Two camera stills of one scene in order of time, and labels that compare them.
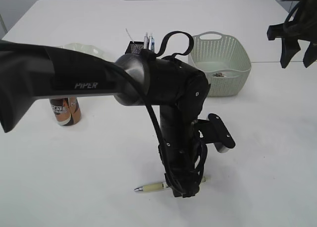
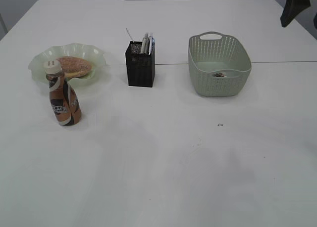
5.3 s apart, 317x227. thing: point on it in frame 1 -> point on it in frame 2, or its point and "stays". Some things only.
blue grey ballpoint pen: [151, 42] stays
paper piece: [219, 74] stays
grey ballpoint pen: [146, 41] stays
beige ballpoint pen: [160, 185] -> [145, 45]
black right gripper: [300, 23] -> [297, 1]
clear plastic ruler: [128, 35] stays
